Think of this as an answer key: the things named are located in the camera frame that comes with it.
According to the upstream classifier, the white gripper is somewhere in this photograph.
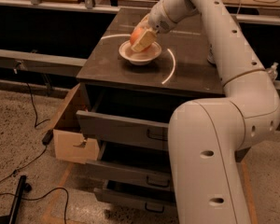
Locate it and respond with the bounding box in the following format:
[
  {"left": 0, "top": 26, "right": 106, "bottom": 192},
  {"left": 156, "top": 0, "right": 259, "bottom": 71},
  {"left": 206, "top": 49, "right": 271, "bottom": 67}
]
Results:
[{"left": 130, "top": 0, "right": 180, "bottom": 53}]

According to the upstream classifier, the orange fruit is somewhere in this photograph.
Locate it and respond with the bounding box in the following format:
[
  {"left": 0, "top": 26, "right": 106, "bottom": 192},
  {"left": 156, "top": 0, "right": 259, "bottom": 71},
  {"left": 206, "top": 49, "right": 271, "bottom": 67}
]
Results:
[{"left": 129, "top": 26, "right": 153, "bottom": 53}]

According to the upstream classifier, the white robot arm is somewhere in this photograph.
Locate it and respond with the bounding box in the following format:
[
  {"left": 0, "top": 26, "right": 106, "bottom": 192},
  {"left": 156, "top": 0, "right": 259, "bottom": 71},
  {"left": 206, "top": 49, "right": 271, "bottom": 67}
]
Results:
[{"left": 144, "top": 0, "right": 280, "bottom": 224}]

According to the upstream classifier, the white paper bowl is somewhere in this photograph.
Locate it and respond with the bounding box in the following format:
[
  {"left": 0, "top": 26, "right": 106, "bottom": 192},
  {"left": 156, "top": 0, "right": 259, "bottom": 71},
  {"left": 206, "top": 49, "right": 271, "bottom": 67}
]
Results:
[{"left": 119, "top": 41, "right": 161, "bottom": 65}]

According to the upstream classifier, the green soda can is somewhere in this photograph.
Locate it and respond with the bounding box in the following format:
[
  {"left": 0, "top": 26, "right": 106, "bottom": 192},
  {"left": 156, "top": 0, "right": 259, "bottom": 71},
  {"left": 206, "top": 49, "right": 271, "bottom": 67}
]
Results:
[{"left": 207, "top": 45, "right": 216, "bottom": 65}]

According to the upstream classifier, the grey drawer cabinet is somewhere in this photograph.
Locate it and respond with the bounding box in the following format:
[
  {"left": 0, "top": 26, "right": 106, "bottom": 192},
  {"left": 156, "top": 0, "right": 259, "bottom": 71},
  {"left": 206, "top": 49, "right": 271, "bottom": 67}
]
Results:
[{"left": 76, "top": 7, "right": 250, "bottom": 133}]

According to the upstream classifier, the top grey drawer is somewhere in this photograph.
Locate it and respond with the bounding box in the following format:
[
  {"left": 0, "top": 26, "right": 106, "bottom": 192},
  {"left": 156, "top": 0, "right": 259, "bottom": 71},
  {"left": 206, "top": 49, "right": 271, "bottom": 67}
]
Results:
[{"left": 77, "top": 110, "right": 168, "bottom": 150}]

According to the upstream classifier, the grey drawer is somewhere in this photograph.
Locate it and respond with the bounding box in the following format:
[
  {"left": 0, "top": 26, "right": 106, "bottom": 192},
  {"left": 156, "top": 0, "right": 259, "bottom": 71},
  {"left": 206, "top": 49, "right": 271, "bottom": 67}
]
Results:
[
  {"left": 87, "top": 142, "right": 173, "bottom": 191},
  {"left": 93, "top": 180, "right": 177, "bottom": 215},
  {"left": 77, "top": 110, "right": 168, "bottom": 150}
]

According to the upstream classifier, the cardboard box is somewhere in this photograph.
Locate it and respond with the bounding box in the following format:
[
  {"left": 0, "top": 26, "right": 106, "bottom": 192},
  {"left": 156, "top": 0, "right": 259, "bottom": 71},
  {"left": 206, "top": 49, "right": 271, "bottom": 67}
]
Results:
[{"left": 50, "top": 85, "right": 100, "bottom": 164}]

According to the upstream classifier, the middle grey drawer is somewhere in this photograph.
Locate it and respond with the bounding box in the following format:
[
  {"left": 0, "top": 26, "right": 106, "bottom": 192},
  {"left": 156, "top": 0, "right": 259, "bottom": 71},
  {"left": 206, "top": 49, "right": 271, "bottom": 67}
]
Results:
[{"left": 87, "top": 142, "right": 173, "bottom": 191}]

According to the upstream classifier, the bottom grey drawer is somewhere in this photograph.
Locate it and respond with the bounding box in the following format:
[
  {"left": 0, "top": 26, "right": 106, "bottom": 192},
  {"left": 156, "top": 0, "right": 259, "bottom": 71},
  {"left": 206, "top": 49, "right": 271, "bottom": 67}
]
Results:
[{"left": 93, "top": 180, "right": 177, "bottom": 215}]

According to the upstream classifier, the black stand base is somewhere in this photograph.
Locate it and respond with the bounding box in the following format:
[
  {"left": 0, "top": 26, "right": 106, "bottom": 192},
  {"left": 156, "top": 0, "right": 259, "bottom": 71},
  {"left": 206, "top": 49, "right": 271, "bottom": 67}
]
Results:
[{"left": 0, "top": 175, "right": 28, "bottom": 224}]

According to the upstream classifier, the grey metal rail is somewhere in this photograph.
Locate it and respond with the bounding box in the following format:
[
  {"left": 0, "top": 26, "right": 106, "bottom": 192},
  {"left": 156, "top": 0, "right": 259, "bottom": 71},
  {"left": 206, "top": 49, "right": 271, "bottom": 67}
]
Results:
[{"left": 0, "top": 49, "right": 87, "bottom": 77}]

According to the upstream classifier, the black power cable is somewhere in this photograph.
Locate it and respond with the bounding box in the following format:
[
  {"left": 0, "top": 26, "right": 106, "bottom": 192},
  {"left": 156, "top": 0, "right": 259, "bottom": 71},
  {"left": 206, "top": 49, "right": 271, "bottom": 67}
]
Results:
[{"left": 12, "top": 63, "right": 55, "bottom": 147}]

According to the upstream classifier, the black floor cable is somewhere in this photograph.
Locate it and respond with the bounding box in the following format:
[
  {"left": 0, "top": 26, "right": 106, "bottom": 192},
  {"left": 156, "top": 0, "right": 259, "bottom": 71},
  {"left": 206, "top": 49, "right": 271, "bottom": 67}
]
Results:
[{"left": 0, "top": 145, "right": 70, "bottom": 224}]

